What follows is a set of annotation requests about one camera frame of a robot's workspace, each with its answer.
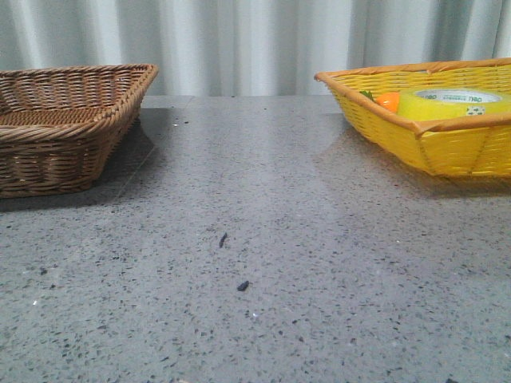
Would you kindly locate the yellow tape roll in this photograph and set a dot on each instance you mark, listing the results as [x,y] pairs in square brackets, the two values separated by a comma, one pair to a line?
[448,103]

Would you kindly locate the white pleated curtain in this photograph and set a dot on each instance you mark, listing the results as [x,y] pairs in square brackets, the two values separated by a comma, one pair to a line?
[249,48]

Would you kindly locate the orange toy carrot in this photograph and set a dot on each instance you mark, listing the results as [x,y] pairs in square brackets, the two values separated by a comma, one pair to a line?
[389,101]

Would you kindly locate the brown wicker basket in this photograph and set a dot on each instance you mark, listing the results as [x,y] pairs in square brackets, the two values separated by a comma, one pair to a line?
[59,126]

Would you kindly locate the yellow wicker basket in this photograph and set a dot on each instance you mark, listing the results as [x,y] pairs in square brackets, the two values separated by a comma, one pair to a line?
[461,146]

